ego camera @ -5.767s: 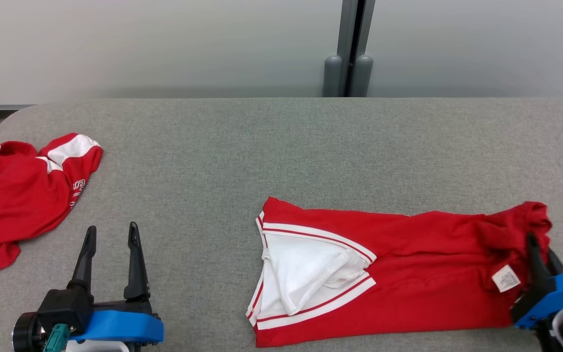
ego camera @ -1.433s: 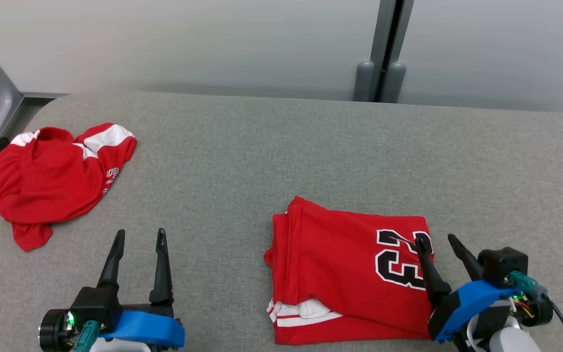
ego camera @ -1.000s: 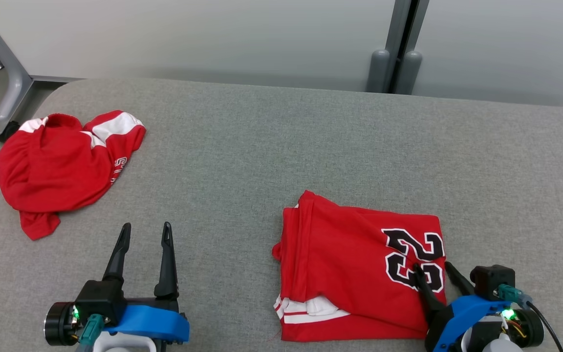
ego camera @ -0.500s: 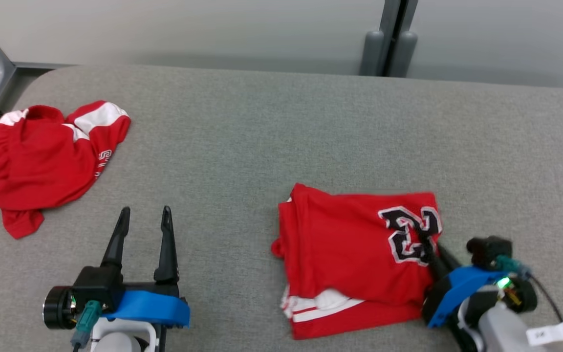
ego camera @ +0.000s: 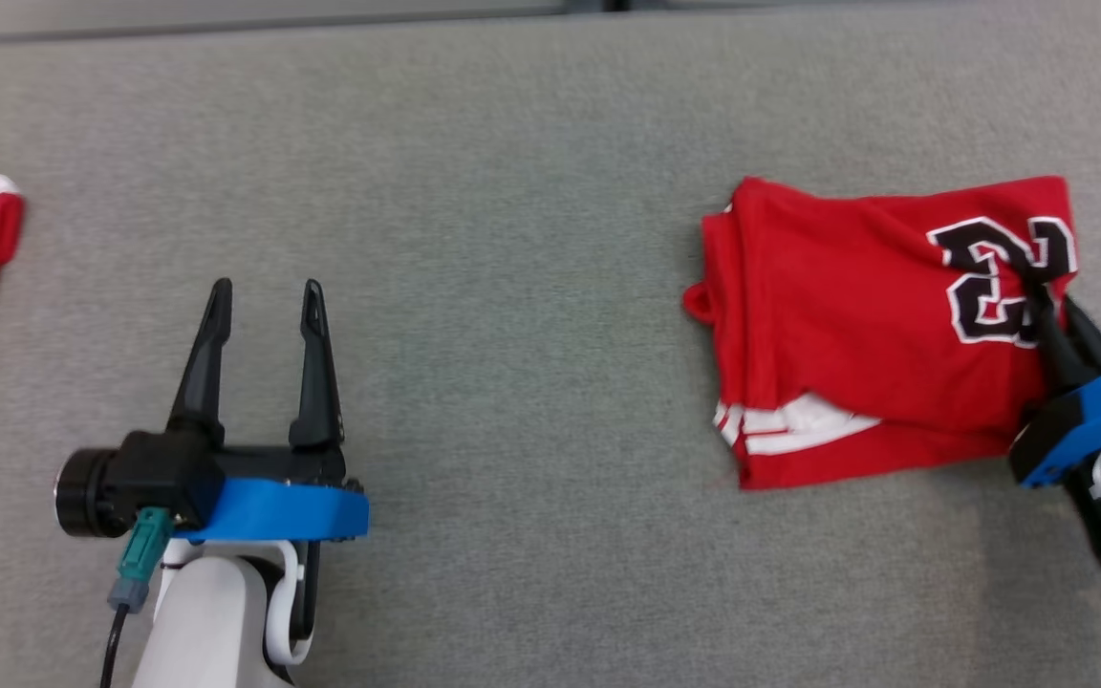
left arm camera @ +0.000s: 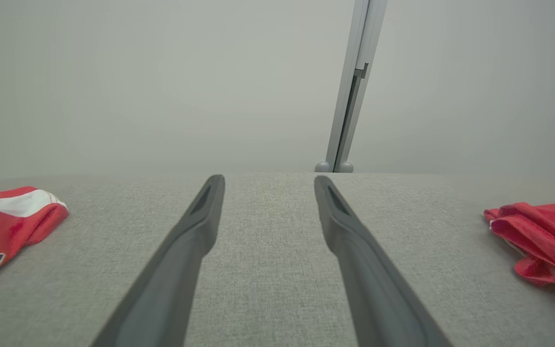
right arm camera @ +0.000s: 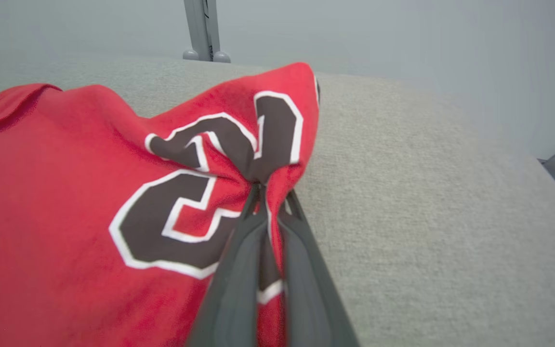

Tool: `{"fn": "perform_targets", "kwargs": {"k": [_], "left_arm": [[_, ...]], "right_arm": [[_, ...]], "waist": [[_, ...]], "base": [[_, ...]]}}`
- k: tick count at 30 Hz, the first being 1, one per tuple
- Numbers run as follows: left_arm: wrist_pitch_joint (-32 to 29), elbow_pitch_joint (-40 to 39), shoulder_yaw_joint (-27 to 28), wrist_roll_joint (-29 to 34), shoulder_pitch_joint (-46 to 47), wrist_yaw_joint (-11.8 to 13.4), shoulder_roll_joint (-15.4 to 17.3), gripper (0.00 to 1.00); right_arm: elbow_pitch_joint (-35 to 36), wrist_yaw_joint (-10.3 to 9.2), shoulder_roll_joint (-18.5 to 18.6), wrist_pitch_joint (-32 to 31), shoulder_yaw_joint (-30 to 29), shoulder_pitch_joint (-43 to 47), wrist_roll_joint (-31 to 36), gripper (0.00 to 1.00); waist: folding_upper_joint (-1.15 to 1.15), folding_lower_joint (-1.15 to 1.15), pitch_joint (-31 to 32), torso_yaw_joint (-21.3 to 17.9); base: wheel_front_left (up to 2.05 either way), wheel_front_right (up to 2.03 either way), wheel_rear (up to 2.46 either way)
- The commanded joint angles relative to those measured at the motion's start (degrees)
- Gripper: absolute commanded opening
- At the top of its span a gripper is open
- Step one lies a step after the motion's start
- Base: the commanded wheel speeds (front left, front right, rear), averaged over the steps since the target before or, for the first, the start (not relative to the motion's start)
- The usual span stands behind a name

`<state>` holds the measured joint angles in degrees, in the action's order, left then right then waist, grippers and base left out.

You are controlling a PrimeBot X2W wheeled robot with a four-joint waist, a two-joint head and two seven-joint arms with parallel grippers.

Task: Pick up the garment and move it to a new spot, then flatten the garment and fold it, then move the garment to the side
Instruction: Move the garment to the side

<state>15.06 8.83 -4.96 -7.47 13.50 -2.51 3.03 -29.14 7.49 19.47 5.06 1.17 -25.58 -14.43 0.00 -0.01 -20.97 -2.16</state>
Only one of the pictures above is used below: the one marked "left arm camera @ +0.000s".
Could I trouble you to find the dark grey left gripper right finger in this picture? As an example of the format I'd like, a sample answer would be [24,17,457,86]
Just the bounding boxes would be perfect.
[314,175,454,347]

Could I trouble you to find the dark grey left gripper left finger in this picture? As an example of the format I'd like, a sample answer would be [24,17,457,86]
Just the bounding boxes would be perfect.
[90,174,226,347]

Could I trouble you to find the red shorts with white panels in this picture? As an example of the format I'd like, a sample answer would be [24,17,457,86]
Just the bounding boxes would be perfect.
[483,201,555,314]

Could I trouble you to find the red white garment with lettering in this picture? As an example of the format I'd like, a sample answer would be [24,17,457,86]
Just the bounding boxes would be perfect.
[0,186,70,292]

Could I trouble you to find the grey partition post with gap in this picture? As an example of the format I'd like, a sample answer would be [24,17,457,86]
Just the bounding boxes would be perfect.
[326,0,388,173]

